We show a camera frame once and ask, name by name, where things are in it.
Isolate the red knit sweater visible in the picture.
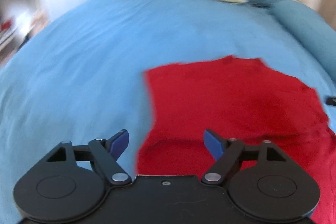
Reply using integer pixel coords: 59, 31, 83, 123
137, 56, 335, 223

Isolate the rolled blue duvet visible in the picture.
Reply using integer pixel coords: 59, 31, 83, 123
270, 0, 335, 81

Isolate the blue bed sheet mattress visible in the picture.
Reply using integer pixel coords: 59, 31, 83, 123
1, 0, 335, 223

